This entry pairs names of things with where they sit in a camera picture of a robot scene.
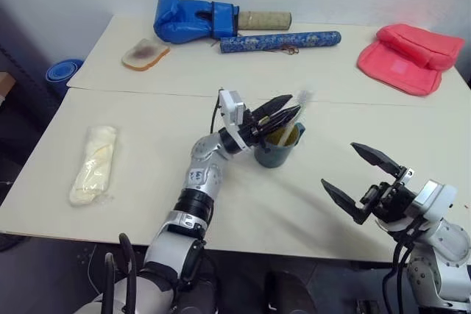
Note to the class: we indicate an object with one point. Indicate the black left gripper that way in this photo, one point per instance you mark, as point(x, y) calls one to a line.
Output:
point(254, 127)

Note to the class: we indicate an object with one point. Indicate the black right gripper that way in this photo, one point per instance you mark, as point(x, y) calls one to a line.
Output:
point(393, 200)

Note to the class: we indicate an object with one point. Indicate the white clear toothbrush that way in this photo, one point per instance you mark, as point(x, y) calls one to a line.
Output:
point(303, 98)

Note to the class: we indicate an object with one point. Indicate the teal mug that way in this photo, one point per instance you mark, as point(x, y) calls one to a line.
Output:
point(274, 157)

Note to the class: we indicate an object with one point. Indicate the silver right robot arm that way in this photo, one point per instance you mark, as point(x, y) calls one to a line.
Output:
point(445, 248)

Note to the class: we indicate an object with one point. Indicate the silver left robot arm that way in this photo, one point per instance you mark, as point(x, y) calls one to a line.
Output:
point(202, 167)

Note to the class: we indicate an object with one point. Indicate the blue patterned tube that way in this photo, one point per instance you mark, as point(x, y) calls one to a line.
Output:
point(276, 42)

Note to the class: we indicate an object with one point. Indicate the tan cardboard roll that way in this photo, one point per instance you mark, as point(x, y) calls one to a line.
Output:
point(263, 20)

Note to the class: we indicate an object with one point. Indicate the pink fabric pouch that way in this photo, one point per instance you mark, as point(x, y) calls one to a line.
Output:
point(401, 62)

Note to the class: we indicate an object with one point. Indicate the blue boxing glove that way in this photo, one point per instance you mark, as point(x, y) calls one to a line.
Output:
point(180, 20)

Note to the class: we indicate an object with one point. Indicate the toast bread slice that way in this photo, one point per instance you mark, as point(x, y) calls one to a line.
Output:
point(144, 54)

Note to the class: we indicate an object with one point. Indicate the white plastic wrapped bundle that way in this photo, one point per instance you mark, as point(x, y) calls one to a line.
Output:
point(93, 167)

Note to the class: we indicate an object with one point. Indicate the blue stacked bowls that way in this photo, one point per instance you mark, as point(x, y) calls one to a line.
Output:
point(62, 71)

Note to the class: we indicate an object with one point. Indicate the brown cardboard box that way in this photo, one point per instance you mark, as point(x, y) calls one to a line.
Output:
point(5, 84)

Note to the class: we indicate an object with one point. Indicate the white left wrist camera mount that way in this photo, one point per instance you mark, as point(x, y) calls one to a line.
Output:
point(230, 102)

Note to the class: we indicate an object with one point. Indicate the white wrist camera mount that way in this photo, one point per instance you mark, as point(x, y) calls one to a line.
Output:
point(230, 102)
point(436, 196)

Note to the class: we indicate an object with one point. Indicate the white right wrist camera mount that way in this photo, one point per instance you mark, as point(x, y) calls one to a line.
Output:
point(436, 196)

